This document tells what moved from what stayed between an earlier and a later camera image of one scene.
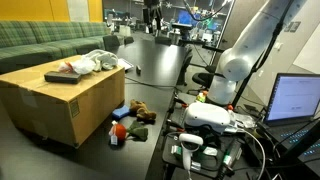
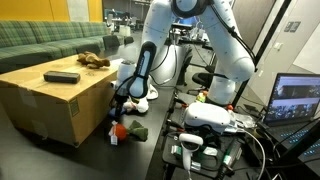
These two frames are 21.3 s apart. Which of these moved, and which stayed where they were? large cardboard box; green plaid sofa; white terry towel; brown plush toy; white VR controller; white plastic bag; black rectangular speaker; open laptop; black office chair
Moved: white plastic bag; white terry towel; brown plush toy
Stayed: white VR controller; green plaid sofa; large cardboard box; black rectangular speaker; open laptop; black office chair
